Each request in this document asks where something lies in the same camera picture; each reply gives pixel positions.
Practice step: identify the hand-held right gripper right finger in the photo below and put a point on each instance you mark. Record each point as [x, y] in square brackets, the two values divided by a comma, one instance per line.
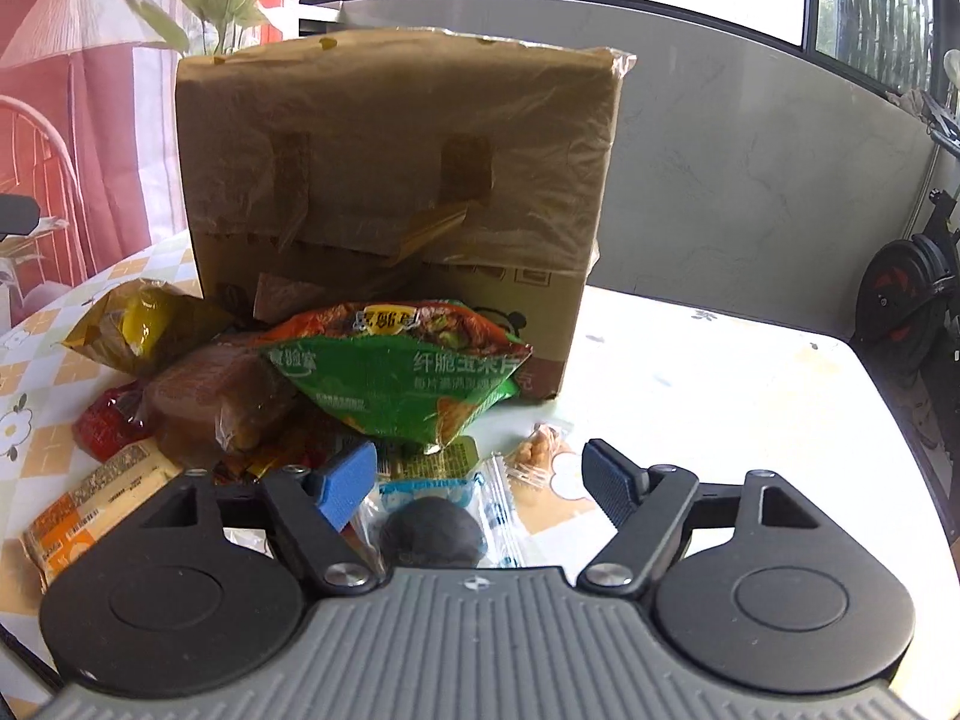
[609, 481]

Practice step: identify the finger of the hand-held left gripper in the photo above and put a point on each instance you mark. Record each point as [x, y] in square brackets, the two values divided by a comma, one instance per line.
[15, 214]

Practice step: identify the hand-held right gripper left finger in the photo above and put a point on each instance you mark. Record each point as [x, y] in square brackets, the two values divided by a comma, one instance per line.
[343, 486]

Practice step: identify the green chip bag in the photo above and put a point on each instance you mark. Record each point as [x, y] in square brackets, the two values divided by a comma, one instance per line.
[397, 386]

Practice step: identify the yellow snack bag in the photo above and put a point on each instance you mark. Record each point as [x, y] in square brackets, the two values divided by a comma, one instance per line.
[146, 326]

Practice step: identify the red snack packet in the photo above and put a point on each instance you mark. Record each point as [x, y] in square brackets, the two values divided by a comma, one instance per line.
[112, 420]

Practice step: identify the clear peanut snack packet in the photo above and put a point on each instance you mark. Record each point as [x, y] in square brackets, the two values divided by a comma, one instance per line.
[536, 454]

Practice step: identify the orange snack packet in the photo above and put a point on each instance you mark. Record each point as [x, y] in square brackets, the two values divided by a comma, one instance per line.
[262, 457]

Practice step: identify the dark round snack packet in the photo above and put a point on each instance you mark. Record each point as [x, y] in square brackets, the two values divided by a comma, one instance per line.
[431, 529]

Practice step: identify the printed curtain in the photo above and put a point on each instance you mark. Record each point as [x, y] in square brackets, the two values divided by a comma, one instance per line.
[90, 90]

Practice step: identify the brown bread packet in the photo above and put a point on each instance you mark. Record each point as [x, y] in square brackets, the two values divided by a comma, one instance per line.
[210, 397]

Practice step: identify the checked tablecloth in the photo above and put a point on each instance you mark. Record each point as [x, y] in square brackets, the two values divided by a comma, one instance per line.
[30, 382]

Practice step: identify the beige cracker packet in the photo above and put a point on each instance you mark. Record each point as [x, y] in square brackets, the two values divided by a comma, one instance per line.
[97, 499]

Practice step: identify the exercise bike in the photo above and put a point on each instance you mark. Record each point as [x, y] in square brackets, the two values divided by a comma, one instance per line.
[911, 277]

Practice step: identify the crumpled white rag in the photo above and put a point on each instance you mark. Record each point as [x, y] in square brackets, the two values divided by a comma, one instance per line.
[909, 105]

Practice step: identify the white bundled cloth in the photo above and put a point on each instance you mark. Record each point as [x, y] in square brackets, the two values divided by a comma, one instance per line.
[952, 66]

